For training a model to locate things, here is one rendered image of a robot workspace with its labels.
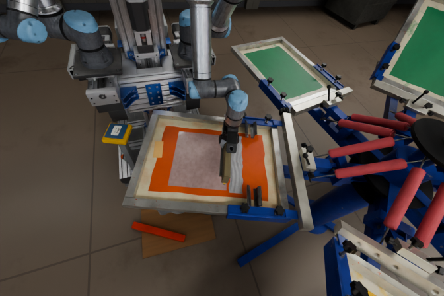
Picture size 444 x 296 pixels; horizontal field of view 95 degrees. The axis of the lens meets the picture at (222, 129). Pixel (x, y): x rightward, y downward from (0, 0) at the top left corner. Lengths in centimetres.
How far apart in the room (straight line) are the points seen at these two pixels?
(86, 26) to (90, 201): 156
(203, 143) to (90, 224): 134
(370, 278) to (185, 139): 101
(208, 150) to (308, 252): 141
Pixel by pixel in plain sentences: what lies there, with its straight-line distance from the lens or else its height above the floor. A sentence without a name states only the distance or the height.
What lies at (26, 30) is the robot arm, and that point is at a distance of 95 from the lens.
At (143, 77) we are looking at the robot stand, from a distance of 129.
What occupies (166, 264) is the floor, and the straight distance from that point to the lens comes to 199.
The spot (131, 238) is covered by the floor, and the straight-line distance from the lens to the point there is 207.
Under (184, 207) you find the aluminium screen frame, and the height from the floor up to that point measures 99.
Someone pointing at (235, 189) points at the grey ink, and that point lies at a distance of 110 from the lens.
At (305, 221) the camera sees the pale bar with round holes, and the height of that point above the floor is 104.
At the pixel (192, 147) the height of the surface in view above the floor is 95.
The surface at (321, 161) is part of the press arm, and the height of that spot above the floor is 104.
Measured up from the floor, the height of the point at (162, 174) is 95.
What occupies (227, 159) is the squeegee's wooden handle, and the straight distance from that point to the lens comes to 96.
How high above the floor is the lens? 198
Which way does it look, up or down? 53 degrees down
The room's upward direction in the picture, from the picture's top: 11 degrees clockwise
